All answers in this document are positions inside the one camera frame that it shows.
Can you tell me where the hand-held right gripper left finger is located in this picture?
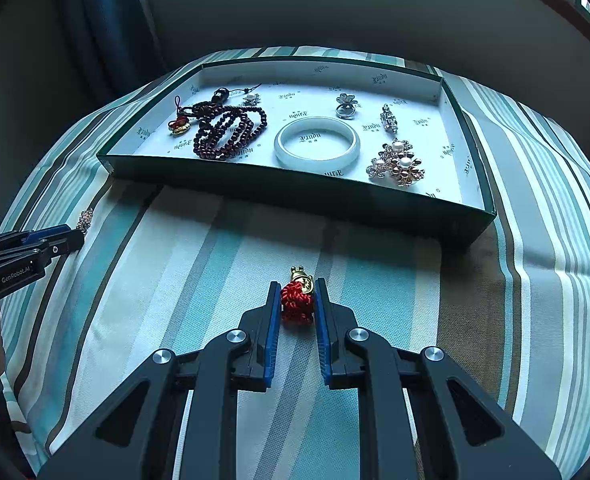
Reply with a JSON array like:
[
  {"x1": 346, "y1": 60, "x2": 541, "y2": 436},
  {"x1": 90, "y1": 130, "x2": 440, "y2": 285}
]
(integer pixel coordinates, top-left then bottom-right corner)
[{"x1": 37, "y1": 281, "x2": 282, "y2": 480}]

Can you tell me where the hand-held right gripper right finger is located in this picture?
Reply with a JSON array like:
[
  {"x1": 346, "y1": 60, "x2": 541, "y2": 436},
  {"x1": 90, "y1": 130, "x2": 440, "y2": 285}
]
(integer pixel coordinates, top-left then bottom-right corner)
[{"x1": 315, "y1": 285, "x2": 563, "y2": 480}]

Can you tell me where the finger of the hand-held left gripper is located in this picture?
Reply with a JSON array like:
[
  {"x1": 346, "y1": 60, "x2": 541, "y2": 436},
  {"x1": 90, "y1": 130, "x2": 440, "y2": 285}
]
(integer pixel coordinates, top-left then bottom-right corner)
[
  {"x1": 0, "y1": 225, "x2": 76, "y2": 257},
  {"x1": 0, "y1": 231, "x2": 86, "y2": 275}
]

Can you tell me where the red knot gold pendant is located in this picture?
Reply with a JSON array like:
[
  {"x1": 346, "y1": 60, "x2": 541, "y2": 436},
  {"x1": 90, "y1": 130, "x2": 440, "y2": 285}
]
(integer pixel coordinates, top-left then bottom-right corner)
[{"x1": 280, "y1": 266, "x2": 316, "y2": 326}]

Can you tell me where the dark green jewelry box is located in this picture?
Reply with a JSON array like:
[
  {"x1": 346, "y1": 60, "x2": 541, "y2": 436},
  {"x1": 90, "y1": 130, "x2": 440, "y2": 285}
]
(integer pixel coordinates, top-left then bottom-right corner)
[{"x1": 96, "y1": 55, "x2": 497, "y2": 251}]

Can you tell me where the red knot charm with loop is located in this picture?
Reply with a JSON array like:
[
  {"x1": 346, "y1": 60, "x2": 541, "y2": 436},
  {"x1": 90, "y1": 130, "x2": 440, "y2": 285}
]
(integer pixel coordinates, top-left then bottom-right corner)
[{"x1": 169, "y1": 95, "x2": 192, "y2": 137}]

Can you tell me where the white jade bangle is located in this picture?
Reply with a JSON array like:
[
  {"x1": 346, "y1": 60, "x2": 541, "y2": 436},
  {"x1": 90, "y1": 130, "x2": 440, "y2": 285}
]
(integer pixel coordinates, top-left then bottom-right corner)
[{"x1": 274, "y1": 116, "x2": 362, "y2": 171}]

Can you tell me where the dark braided cord bracelet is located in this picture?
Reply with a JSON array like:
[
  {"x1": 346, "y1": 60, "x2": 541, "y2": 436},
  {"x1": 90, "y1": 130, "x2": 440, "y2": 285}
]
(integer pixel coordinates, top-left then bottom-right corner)
[{"x1": 182, "y1": 101, "x2": 226, "y2": 119}]

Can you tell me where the black stone cord pendant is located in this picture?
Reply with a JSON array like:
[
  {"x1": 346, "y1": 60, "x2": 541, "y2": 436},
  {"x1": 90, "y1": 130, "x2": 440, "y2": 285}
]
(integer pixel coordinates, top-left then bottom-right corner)
[{"x1": 210, "y1": 84, "x2": 263, "y2": 107}]

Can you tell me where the silver pearl ring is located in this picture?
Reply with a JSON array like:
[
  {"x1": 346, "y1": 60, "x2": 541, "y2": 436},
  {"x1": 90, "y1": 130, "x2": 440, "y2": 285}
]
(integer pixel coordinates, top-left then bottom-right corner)
[{"x1": 335, "y1": 92, "x2": 360, "y2": 120}]

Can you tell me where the striped teal cloth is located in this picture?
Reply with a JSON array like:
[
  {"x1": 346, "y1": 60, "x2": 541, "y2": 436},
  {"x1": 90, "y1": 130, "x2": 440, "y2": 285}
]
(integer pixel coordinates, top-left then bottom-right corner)
[{"x1": 0, "y1": 45, "x2": 590, "y2": 476}]

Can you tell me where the rose gold pearl flower brooch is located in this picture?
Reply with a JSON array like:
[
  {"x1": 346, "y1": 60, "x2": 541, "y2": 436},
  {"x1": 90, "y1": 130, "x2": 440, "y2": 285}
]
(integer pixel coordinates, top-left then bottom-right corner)
[{"x1": 366, "y1": 138, "x2": 426, "y2": 188}]

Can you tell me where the dark blue curtain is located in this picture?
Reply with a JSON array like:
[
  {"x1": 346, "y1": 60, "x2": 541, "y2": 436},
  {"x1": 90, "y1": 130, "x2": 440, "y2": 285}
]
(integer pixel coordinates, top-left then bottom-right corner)
[{"x1": 50, "y1": 0, "x2": 170, "y2": 106}]

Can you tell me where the dark red bead bracelet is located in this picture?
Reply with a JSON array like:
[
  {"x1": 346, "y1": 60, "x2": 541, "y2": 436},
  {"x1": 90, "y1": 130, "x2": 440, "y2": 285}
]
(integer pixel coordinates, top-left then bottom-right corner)
[{"x1": 192, "y1": 104, "x2": 268, "y2": 161}]

